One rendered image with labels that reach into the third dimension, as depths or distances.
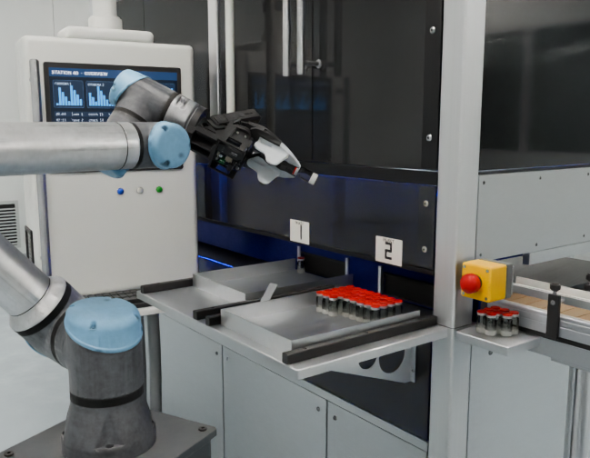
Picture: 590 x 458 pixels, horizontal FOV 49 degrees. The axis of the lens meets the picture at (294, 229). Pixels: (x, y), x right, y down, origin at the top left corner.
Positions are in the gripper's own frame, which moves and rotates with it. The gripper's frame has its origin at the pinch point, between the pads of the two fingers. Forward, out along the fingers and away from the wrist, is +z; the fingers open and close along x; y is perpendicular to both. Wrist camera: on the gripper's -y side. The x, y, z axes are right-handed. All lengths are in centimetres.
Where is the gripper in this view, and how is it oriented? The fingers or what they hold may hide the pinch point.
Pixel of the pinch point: (292, 165)
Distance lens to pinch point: 123.0
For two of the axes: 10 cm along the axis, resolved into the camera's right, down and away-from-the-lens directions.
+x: 3.5, -6.5, -6.8
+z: 8.9, 4.5, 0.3
